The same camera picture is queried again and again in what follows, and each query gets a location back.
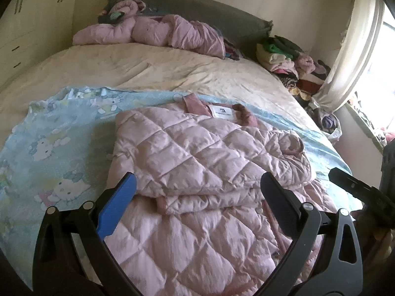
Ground cream wardrobe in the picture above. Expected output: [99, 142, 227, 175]
[0, 0, 78, 84]

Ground window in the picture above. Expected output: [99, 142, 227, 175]
[364, 9, 395, 130]

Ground person's right hand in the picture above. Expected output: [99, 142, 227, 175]
[350, 210, 395, 255]

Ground pink quilted jacket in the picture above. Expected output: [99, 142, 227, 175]
[105, 94, 340, 296]
[72, 0, 226, 60]

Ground pile of folded clothes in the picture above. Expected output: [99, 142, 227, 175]
[256, 35, 333, 100]

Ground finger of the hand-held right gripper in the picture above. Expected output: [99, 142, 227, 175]
[328, 167, 383, 204]

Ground colourful windowsill cloth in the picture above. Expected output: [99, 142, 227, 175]
[346, 92, 395, 143]

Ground striped folded clothes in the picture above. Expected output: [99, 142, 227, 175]
[224, 38, 245, 61]

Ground crumpled pink quilted jacket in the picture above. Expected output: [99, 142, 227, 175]
[72, 0, 226, 60]

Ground grey upholstered headboard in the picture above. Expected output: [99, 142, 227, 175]
[106, 0, 274, 60]

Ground cream curtain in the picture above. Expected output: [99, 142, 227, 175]
[312, 0, 386, 115]

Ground blue cartoon printed blanket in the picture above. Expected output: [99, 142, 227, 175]
[0, 86, 364, 255]

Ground bed with cream sheet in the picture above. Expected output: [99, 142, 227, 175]
[0, 41, 365, 284]

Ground floral bag of clothes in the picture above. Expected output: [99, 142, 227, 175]
[319, 111, 344, 140]

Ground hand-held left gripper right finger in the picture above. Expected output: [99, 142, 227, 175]
[260, 171, 364, 296]

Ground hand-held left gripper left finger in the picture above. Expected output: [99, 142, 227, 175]
[32, 171, 138, 296]

